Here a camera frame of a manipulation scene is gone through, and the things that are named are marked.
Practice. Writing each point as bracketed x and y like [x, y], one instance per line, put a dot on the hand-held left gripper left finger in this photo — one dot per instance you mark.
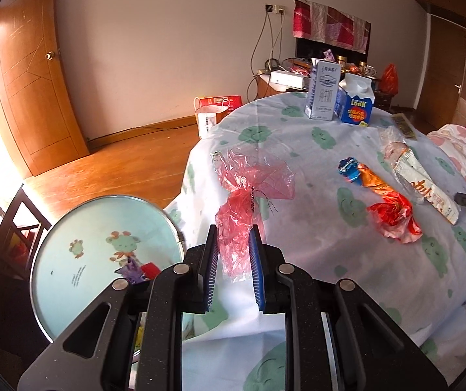
[212, 269]

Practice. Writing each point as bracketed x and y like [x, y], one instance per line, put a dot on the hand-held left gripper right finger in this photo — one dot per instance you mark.
[256, 273]

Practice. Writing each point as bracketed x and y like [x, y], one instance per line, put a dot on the purple foil wrapper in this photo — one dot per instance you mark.
[131, 273]

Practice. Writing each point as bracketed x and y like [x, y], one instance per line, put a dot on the red cellophane wrapper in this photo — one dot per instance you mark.
[253, 179]

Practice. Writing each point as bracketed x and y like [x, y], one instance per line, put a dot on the light blue enamel basin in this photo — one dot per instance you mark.
[86, 228]

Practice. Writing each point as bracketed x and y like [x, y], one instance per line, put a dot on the white orange snack wrapper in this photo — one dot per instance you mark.
[428, 187]

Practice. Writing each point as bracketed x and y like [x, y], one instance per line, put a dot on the pink printed blanket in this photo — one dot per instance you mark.
[456, 142]

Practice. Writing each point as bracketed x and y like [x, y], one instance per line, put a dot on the cloud print tablecloth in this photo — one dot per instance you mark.
[318, 211]

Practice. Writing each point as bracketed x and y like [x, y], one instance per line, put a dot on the orange red foil wrapper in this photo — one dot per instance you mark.
[391, 211]

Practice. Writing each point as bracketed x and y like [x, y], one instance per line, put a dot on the blue crumpled wrapper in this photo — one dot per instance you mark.
[349, 169]

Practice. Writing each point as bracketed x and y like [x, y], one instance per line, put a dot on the white paper shopping bag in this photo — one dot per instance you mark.
[206, 122]

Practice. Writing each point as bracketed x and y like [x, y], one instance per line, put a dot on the wooden wardrobe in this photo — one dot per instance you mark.
[444, 57]

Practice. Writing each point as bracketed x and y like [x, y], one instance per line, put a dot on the orange plastic bag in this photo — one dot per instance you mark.
[390, 79]

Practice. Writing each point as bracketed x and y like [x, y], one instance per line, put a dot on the short blue gable carton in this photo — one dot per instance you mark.
[355, 106]

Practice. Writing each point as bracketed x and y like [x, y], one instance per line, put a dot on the red orange carton box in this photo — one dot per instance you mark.
[233, 101]

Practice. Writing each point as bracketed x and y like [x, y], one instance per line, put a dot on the gold lidded jar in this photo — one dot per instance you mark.
[363, 65]
[342, 60]

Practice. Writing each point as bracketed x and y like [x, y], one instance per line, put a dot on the wooden cabinet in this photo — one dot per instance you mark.
[265, 89]

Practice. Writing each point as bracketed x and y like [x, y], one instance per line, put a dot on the tall blue white carton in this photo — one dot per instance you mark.
[322, 89]

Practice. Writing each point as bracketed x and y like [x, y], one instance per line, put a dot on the long white box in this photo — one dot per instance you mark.
[288, 78]

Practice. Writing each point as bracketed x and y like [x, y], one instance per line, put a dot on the dark wooden chair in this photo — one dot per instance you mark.
[17, 220]

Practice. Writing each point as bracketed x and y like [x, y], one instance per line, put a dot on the small purple ornament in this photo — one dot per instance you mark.
[328, 54]

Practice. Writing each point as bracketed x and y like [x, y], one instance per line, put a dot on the black television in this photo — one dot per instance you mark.
[310, 49]

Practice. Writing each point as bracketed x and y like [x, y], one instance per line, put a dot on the red patchwork cloth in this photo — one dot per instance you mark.
[330, 24]

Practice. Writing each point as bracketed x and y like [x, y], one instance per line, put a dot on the wooden door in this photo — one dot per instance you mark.
[33, 89]

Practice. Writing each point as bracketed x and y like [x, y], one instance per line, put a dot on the wall socket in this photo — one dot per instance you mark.
[275, 8]

